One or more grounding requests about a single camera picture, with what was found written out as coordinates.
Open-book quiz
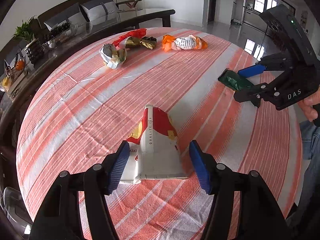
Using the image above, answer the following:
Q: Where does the orange striped tablecloth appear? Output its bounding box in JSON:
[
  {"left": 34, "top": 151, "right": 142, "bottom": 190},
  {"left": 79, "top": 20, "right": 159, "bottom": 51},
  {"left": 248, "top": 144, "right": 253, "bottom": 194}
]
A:
[{"left": 15, "top": 27, "right": 303, "bottom": 240}]

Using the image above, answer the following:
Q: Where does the orange and white snack wrapper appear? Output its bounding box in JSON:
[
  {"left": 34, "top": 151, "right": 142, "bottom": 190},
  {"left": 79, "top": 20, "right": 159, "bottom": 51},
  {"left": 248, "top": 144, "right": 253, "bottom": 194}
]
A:
[{"left": 162, "top": 34, "right": 208, "bottom": 52}]

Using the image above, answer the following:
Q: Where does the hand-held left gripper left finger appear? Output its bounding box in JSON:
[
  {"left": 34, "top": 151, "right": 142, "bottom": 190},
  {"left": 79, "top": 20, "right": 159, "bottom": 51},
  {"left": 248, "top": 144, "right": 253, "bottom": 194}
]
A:
[{"left": 28, "top": 141, "right": 130, "bottom": 240}]

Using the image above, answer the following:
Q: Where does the person's leg in jeans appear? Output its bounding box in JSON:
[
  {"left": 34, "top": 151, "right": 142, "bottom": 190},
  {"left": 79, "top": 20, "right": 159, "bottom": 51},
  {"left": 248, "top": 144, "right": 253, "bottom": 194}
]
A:
[{"left": 299, "top": 121, "right": 320, "bottom": 207}]

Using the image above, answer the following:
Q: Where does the gold foil wrapper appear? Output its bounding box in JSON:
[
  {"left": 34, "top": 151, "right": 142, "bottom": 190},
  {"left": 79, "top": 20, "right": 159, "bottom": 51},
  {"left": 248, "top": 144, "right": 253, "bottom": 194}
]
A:
[{"left": 125, "top": 36, "right": 157, "bottom": 50}]

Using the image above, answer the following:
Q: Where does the red plastic bag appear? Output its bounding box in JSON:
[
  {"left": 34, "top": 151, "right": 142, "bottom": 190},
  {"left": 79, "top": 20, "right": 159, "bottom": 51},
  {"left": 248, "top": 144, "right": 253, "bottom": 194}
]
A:
[{"left": 112, "top": 28, "right": 147, "bottom": 48}]

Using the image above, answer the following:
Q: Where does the crumpled white paper wrapper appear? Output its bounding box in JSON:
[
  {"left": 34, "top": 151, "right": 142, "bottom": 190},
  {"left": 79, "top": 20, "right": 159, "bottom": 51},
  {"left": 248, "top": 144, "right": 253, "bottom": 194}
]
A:
[{"left": 99, "top": 43, "right": 127, "bottom": 69}]

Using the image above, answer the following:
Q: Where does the dark wooden sofa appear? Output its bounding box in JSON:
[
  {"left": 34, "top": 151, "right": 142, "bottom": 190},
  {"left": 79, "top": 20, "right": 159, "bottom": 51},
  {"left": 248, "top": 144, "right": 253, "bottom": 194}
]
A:
[{"left": 37, "top": 0, "right": 143, "bottom": 30}]

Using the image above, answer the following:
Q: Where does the glass window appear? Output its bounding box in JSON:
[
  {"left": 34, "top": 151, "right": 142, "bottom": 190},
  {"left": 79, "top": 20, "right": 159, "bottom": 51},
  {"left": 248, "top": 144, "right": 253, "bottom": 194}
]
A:
[{"left": 254, "top": 0, "right": 278, "bottom": 13}]

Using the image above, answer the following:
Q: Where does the clear plastic chair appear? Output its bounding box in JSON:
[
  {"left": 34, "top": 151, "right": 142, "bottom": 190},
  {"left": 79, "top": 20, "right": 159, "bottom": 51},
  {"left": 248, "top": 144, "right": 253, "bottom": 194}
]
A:
[{"left": 0, "top": 187, "right": 33, "bottom": 240}]

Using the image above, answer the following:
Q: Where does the person's right hand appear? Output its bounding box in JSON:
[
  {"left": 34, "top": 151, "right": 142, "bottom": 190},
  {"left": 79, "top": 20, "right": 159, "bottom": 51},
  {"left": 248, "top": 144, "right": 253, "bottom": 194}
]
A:
[{"left": 297, "top": 91, "right": 320, "bottom": 122}]

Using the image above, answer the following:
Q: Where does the red white snack bag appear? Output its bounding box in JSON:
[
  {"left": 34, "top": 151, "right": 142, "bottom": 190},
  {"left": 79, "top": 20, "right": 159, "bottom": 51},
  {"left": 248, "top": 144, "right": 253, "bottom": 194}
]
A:
[{"left": 119, "top": 104, "right": 189, "bottom": 184}]

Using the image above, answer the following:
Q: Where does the dark door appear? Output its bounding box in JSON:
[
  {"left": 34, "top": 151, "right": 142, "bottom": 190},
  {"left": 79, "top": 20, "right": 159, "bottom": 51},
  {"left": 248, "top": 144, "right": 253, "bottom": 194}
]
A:
[{"left": 209, "top": 0, "right": 218, "bottom": 22}]

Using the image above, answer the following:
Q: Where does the glass fruit bowl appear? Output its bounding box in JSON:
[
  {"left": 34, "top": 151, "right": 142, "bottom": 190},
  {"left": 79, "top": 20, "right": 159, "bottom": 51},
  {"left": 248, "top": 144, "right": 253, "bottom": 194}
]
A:
[{"left": 42, "top": 22, "right": 78, "bottom": 49}]

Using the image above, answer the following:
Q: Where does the dark wooden coffee table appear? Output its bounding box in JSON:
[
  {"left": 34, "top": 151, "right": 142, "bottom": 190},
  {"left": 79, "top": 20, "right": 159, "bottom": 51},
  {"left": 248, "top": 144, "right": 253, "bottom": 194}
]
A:
[{"left": 0, "top": 9, "right": 176, "bottom": 140}]

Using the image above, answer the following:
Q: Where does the green foil wrapper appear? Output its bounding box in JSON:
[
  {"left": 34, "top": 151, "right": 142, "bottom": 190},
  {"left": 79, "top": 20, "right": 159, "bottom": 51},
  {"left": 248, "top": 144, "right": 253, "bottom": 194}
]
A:
[{"left": 217, "top": 69, "right": 262, "bottom": 108}]

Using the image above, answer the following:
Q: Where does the potted green plant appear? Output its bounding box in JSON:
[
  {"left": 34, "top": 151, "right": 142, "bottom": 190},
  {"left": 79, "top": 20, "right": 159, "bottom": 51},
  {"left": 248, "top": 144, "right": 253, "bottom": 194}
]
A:
[{"left": 12, "top": 16, "right": 45, "bottom": 64}]

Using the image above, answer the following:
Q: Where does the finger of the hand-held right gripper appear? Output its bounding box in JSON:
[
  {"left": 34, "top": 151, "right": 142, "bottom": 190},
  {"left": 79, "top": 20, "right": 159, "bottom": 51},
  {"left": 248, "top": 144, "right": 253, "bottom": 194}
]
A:
[
  {"left": 237, "top": 52, "right": 295, "bottom": 78},
  {"left": 234, "top": 76, "right": 282, "bottom": 103}
]

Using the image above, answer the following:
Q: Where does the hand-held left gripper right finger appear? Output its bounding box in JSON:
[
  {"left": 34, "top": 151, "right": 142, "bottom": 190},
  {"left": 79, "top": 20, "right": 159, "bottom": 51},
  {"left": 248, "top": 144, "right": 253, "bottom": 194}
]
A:
[{"left": 189, "top": 140, "right": 288, "bottom": 240}]

